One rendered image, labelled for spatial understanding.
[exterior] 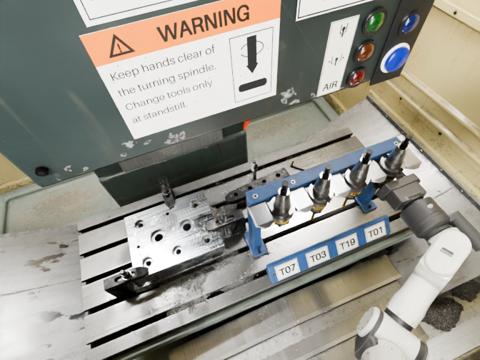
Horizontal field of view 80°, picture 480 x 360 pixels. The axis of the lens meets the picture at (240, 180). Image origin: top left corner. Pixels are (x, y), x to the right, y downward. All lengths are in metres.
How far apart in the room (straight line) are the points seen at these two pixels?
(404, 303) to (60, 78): 0.77
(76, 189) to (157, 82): 1.57
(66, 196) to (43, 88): 1.56
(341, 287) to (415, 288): 0.41
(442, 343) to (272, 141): 1.18
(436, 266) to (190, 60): 0.69
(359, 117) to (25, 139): 1.45
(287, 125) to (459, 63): 0.91
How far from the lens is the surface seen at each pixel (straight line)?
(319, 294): 1.14
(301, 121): 1.84
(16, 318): 1.45
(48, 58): 0.26
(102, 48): 0.25
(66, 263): 1.50
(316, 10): 0.30
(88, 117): 0.29
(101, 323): 1.09
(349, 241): 1.03
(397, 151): 0.82
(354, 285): 1.20
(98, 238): 1.19
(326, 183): 0.71
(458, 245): 0.81
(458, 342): 1.38
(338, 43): 0.33
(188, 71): 0.27
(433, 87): 1.36
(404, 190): 0.86
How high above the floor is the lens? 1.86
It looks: 56 degrees down
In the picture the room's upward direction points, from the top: 6 degrees counter-clockwise
